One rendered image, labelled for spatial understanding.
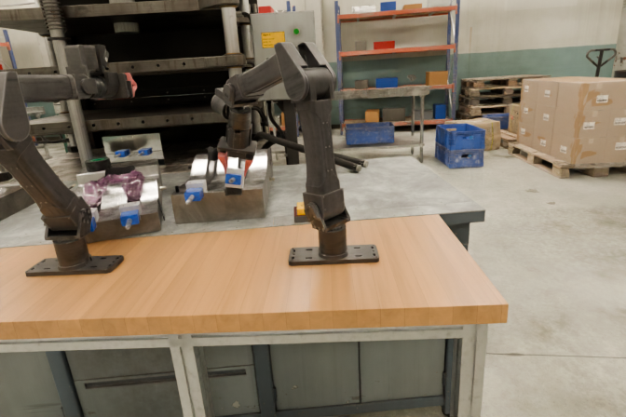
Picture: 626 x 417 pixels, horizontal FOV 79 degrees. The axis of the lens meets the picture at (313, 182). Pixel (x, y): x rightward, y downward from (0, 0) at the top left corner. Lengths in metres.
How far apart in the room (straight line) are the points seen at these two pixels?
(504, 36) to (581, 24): 1.28
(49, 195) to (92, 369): 0.73
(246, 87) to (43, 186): 0.47
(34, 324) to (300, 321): 0.49
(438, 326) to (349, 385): 0.74
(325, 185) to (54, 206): 0.58
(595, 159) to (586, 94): 0.66
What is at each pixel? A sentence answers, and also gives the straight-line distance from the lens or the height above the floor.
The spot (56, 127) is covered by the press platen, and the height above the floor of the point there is 1.02.
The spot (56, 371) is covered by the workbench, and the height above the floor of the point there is 0.34.
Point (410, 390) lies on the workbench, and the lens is 1.54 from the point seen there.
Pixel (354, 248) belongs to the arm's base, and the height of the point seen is 0.81.
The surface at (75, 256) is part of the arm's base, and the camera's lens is 1.03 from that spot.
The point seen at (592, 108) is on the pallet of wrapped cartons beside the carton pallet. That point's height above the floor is 0.69.
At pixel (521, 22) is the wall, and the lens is 8.25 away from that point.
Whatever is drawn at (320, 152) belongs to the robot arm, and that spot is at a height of 1.04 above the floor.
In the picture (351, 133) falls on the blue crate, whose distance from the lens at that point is 4.85.
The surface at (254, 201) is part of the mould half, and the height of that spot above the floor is 0.85.
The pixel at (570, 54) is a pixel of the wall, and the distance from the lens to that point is 8.57.
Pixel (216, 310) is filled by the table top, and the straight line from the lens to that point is 0.76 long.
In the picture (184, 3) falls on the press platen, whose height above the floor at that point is 1.52.
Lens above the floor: 1.21
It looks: 17 degrees down
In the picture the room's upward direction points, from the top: 4 degrees counter-clockwise
